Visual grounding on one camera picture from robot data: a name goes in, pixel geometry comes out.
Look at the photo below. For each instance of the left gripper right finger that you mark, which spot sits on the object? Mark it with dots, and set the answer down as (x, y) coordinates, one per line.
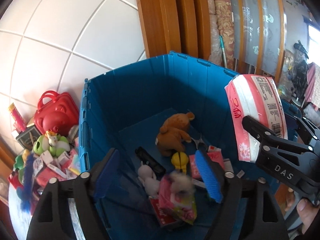
(262, 216)

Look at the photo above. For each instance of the blue plastic storage crate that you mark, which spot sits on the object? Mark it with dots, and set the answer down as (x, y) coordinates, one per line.
(169, 157)

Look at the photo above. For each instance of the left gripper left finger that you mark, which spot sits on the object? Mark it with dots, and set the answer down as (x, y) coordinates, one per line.
(52, 218)

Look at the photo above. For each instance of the small white plush toy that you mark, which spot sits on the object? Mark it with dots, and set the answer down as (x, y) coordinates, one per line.
(149, 181)

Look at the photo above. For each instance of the pink yellow tube can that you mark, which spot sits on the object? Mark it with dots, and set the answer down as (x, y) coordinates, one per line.
(19, 122)

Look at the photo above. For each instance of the brown teddy bear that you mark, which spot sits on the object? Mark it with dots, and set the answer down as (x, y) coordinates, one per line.
(173, 133)

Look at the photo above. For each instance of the green frog plush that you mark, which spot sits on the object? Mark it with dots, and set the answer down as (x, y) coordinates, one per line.
(52, 142)

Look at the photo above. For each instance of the black gift bag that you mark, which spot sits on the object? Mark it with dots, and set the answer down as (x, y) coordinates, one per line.
(28, 138)

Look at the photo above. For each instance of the pink tissue pack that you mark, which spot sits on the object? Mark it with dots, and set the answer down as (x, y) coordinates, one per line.
(256, 96)

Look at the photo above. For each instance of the red plush toy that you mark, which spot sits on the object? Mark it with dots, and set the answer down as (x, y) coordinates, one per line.
(14, 180)

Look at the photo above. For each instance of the teal broom handle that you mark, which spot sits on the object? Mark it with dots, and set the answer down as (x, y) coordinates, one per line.
(223, 51)

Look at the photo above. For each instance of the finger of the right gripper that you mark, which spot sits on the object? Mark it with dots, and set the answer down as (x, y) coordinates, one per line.
(301, 129)
(267, 137)

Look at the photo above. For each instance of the red bear suitcase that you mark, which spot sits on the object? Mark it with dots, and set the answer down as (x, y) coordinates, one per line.
(56, 112)

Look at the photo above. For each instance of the rolled patterned carpet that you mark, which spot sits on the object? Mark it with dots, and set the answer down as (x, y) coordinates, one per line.
(223, 11)

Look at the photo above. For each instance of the person right hand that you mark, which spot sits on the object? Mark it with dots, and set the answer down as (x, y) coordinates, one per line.
(307, 212)

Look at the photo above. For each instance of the green yellow duck plush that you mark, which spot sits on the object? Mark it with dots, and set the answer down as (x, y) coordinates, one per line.
(20, 160)

